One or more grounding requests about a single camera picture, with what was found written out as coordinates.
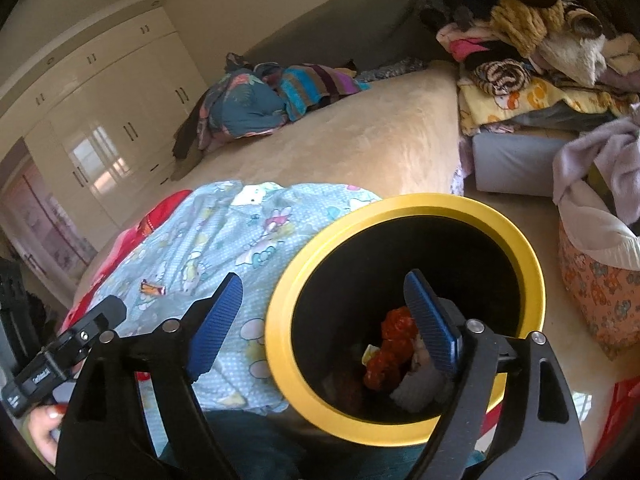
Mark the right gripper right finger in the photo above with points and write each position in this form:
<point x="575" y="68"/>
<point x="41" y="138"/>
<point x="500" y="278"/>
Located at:
<point x="440" y="334"/>

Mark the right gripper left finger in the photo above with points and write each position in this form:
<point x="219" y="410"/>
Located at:
<point x="214" y="327"/>

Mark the red plastic bag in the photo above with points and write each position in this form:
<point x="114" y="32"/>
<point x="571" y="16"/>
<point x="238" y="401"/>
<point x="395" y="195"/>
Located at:
<point x="387" y="365"/>

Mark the person left hand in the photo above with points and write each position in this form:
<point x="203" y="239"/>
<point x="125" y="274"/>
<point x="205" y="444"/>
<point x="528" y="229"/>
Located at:
<point x="42" y="421"/>

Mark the white knitted cloth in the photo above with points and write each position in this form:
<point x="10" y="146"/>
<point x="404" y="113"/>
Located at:
<point x="423" y="385"/>

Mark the light blue cartoon bedsheet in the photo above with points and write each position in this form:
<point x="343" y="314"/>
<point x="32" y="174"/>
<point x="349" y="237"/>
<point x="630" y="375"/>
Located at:
<point x="251" y="230"/>

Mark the black bin yellow rim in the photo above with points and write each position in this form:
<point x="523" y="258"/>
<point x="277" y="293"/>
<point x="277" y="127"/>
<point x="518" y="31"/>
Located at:
<point x="348" y="349"/>

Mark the red pink blanket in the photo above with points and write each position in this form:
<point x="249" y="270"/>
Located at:
<point x="125" y="242"/>

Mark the floral laundry basket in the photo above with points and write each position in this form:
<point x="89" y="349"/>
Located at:
<point x="606" y="296"/>

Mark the grey bedside box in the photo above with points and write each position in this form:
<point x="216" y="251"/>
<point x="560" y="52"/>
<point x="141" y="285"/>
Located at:
<point x="517" y="163"/>

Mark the beige plush bed cover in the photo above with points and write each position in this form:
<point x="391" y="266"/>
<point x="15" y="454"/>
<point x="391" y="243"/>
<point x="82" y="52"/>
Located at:
<point x="400" y="136"/>

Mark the cream glossy wardrobe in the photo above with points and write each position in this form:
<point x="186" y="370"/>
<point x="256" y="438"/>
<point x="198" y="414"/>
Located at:
<point x="100" y="123"/>

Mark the teal floral clothes pile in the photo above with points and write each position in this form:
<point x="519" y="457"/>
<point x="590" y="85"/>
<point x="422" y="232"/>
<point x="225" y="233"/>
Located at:
<point x="259" y="99"/>

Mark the lilac cloth in basket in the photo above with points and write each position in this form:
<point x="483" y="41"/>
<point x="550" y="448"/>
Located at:
<point x="596" y="188"/>

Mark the mixed clothes pile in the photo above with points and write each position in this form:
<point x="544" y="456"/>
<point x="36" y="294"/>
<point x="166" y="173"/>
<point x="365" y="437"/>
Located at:
<point x="563" y="64"/>

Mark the grey padded headboard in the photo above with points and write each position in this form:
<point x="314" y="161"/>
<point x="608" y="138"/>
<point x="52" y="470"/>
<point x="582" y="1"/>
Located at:
<point x="370" y="33"/>

